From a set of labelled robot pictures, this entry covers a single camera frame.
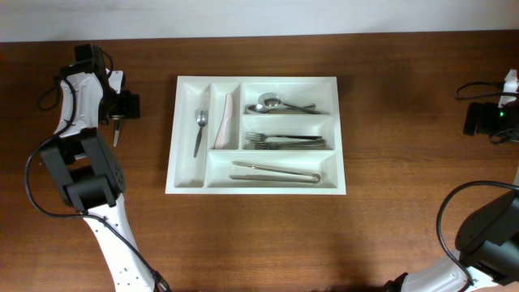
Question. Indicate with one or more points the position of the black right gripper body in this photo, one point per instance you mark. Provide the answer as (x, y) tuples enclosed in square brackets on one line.
[(475, 119)]

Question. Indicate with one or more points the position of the metal fork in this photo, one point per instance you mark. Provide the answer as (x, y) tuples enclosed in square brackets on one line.
[(259, 137), (266, 146), (320, 142)]

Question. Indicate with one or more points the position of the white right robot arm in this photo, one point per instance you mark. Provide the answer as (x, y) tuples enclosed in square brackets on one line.
[(486, 245)]

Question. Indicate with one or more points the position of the white cutlery tray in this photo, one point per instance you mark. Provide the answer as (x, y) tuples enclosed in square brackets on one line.
[(209, 172)]

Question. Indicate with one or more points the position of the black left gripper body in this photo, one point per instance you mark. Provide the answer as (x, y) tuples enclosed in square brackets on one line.
[(120, 108)]

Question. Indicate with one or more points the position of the pink plastic knife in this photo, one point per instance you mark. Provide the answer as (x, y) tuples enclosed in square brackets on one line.
[(220, 140)]

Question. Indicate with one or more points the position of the metal spoon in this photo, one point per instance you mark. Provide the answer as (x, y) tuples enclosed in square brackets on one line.
[(272, 101), (260, 109)]

